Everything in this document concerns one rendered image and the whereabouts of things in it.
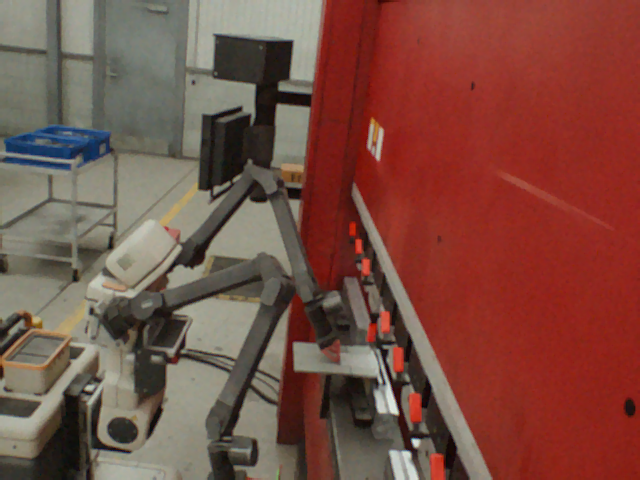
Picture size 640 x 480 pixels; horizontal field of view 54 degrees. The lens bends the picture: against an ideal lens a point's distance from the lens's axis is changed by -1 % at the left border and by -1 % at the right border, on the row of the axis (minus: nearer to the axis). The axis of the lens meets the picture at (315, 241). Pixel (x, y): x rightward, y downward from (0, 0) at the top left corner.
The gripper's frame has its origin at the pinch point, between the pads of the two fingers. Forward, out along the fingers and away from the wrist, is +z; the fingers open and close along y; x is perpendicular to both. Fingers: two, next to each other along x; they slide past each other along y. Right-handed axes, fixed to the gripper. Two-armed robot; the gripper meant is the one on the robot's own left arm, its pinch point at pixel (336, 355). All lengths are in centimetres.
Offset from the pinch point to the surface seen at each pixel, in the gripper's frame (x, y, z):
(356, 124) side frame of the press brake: -40, 85, -52
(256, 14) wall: -9, 713, -134
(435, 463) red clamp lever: -20, -90, -20
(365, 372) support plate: -7.0, -6.7, 6.1
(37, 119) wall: 341, 748, -133
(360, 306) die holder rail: -11, 51, 11
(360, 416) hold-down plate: -0.8, -16.9, 13.7
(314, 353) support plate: 6.7, 3.2, -2.1
